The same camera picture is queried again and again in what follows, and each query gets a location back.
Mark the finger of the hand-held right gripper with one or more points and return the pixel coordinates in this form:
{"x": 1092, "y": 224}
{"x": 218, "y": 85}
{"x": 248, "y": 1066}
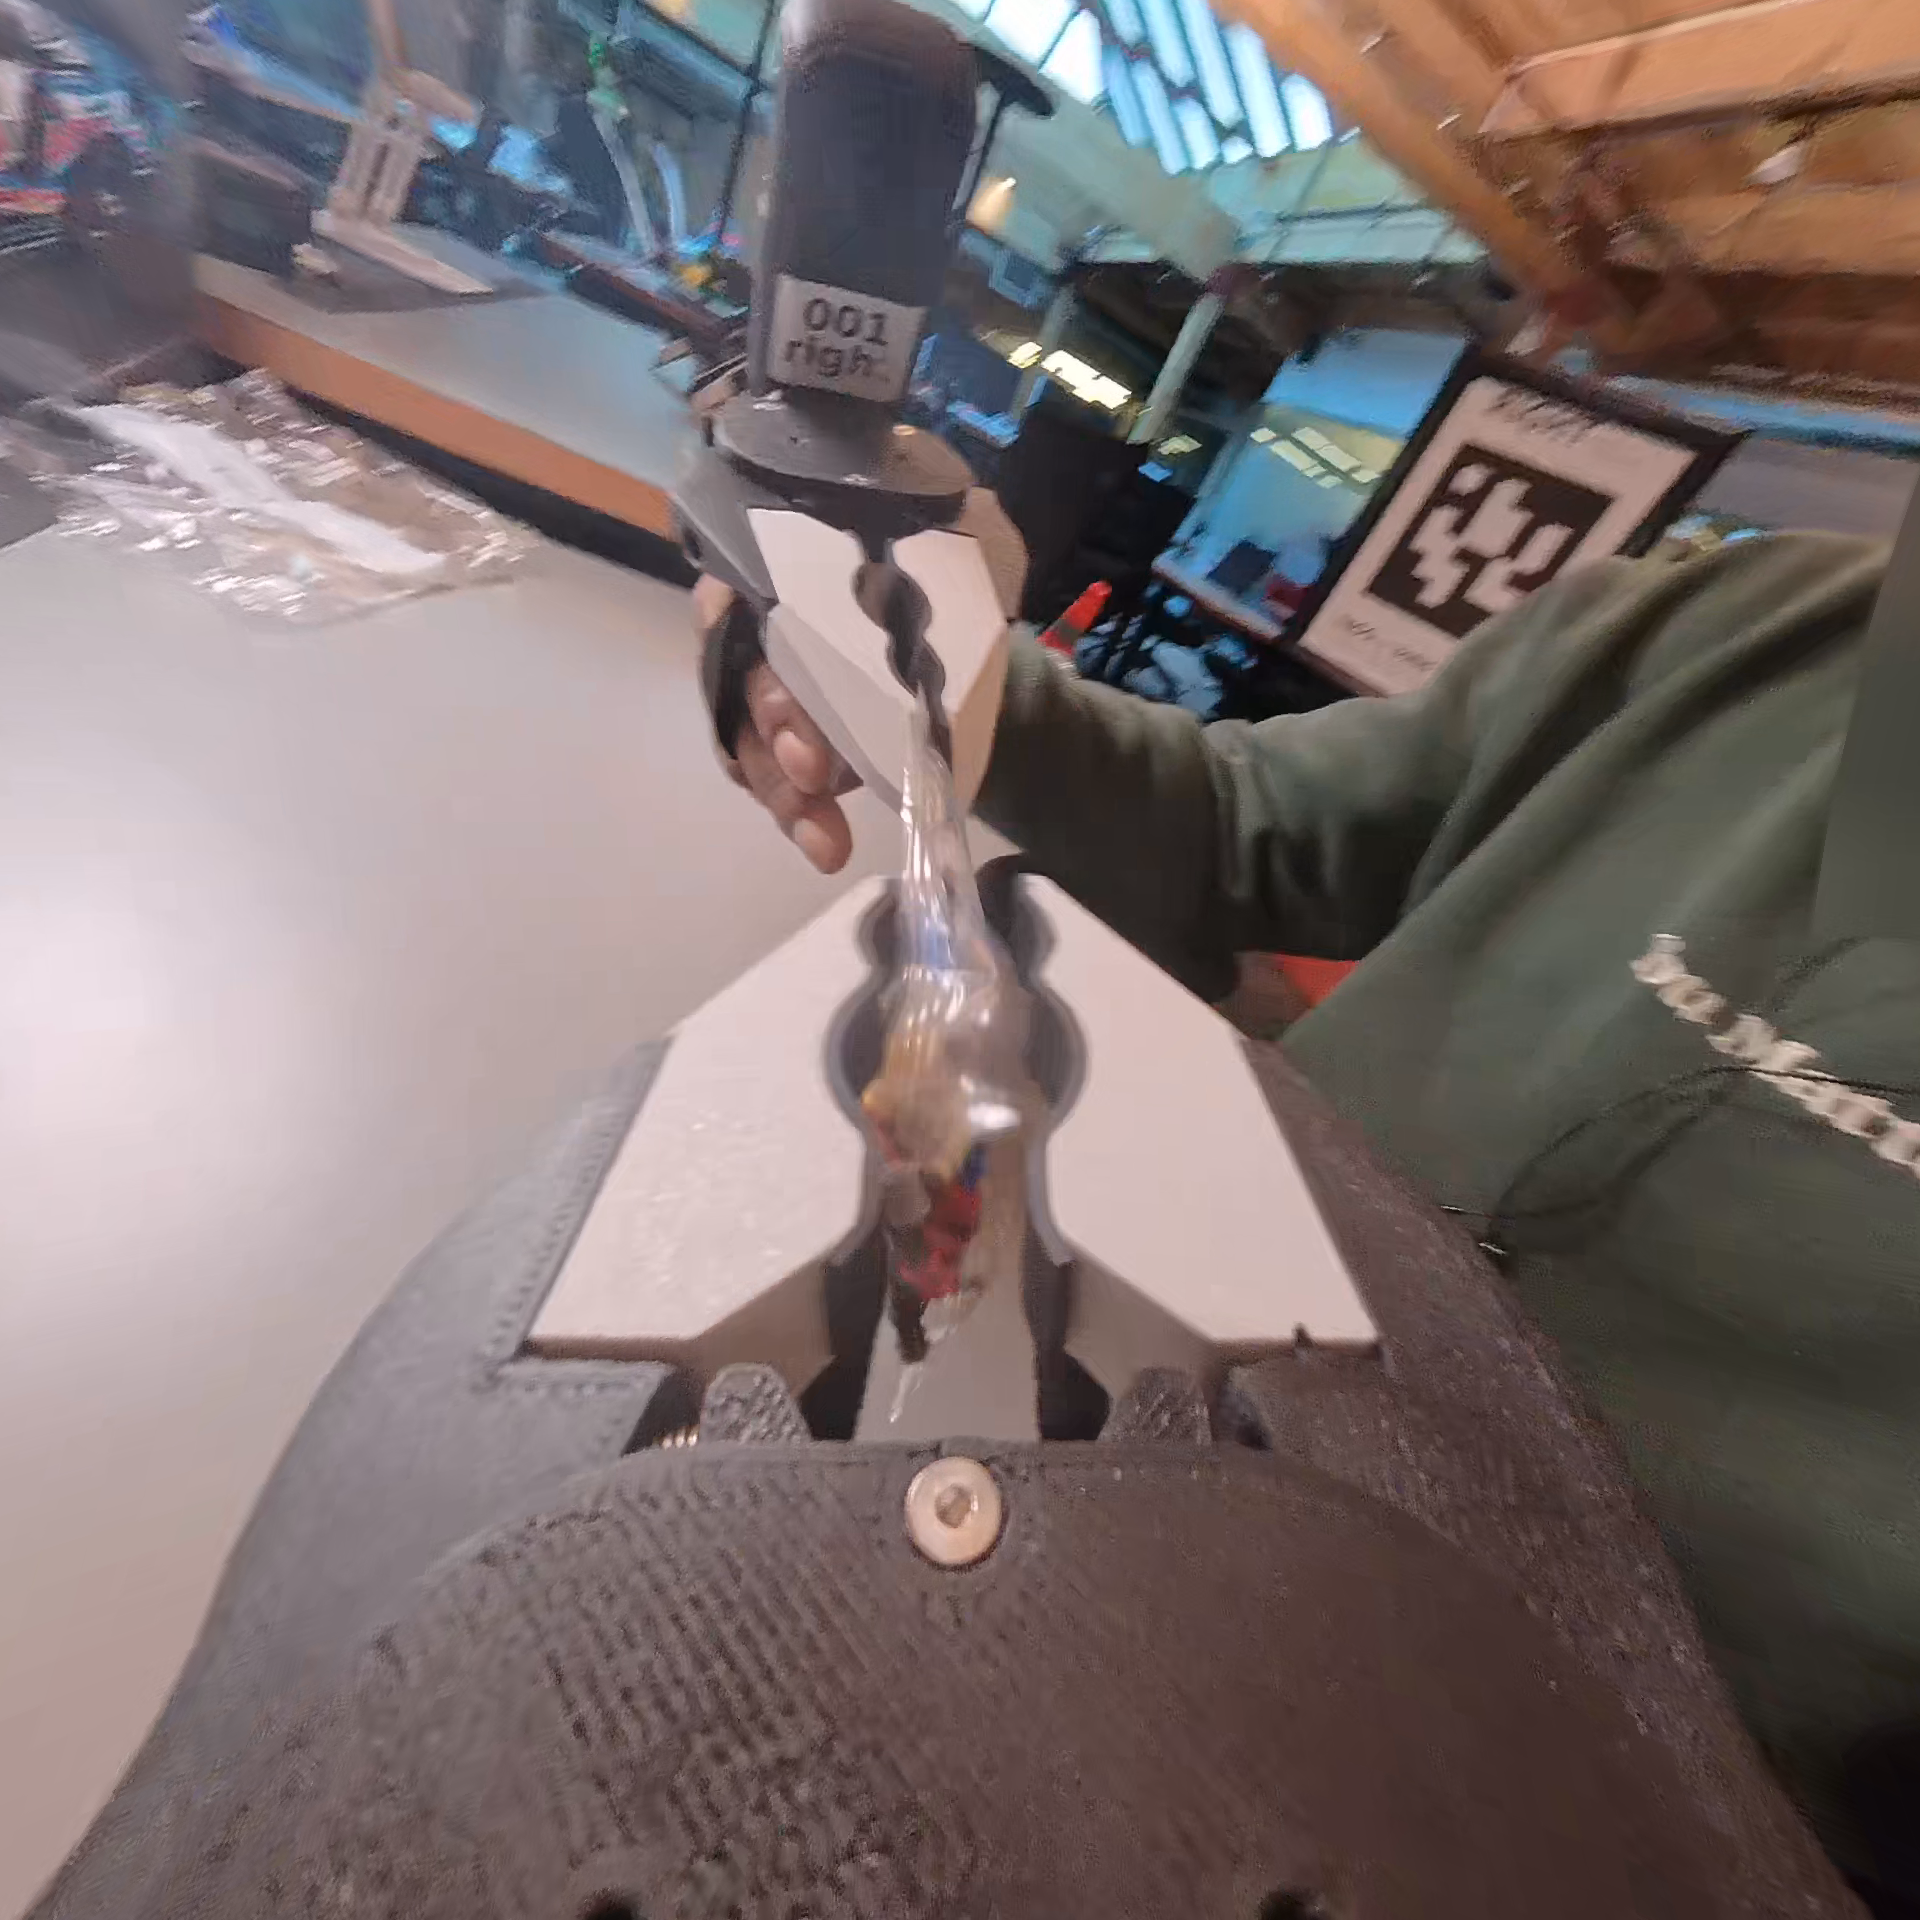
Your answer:
{"x": 969, "y": 644}
{"x": 819, "y": 622}

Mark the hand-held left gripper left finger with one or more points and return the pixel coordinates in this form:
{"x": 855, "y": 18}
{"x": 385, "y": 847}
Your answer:
{"x": 704, "y": 1171}

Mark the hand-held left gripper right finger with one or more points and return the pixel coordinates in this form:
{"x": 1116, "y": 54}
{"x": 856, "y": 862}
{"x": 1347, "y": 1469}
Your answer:
{"x": 1185, "y": 1184}

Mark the clear bag of small lego pieces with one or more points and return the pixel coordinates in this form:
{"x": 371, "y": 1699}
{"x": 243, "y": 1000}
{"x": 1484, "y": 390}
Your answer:
{"x": 944, "y": 1050}

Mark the person's right forearm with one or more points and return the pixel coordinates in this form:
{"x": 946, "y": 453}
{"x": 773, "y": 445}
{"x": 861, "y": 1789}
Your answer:
{"x": 1275, "y": 811}

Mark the lego set box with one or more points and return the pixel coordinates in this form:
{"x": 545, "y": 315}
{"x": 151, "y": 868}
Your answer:
{"x": 61, "y": 121}

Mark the orange cone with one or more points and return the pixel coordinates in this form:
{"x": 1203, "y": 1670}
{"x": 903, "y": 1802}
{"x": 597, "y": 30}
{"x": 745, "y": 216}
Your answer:
{"x": 1082, "y": 622}

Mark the wood edged background desk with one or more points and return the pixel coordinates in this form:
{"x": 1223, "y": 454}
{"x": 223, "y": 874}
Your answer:
{"x": 450, "y": 361}

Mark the wooden stand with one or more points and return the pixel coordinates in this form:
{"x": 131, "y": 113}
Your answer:
{"x": 375, "y": 194}

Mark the fiducial marker sign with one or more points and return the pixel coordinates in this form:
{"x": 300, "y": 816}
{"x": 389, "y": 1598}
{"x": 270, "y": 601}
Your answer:
{"x": 1514, "y": 540}

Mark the empty clear plastic bag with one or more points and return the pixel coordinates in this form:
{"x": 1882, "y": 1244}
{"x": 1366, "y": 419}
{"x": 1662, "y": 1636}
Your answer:
{"x": 270, "y": 510}

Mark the person's green hoodie torso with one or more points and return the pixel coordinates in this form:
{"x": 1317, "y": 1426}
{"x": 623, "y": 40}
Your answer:
{"x": 1724, "y": 1351}

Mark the black device with green lights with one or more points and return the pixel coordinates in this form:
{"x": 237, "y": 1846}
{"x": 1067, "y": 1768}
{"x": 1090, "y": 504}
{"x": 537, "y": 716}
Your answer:
{"x": 254, "y": 210}

